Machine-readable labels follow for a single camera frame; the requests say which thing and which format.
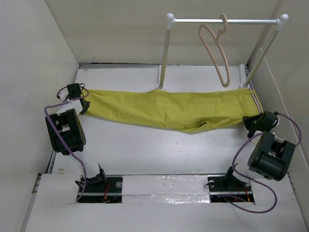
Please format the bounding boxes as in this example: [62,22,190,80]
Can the yellow-green trousers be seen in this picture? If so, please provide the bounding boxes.
[86,88,263,133]

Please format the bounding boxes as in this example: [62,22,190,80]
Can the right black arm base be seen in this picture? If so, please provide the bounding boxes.
[204,166,254,203]

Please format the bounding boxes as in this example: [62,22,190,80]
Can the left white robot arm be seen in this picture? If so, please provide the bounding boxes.
[44,83,108,193]

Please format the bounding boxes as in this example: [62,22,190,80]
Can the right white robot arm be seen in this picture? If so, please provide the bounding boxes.
[242,111,302,181]

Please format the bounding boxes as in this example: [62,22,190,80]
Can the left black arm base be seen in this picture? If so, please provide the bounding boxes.
[75,165,123,203]

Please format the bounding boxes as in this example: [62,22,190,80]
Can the wooden clothes hanger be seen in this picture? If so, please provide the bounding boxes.
[197,14,230,87]

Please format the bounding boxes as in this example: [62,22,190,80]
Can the white clothes rack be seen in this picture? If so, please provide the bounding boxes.
[157,13,289,90]

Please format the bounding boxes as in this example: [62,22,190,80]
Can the silver tape strip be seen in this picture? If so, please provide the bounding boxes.
[122,174,210,204]

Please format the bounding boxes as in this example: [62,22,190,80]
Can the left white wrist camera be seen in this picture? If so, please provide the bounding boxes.
[56,87,69,102]

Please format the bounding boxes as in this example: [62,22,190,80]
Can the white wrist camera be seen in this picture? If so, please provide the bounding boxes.
[273,112,281,127]
[56,87,69,102]

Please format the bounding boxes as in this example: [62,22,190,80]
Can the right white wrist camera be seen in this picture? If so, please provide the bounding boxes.
[273,112,281,127]

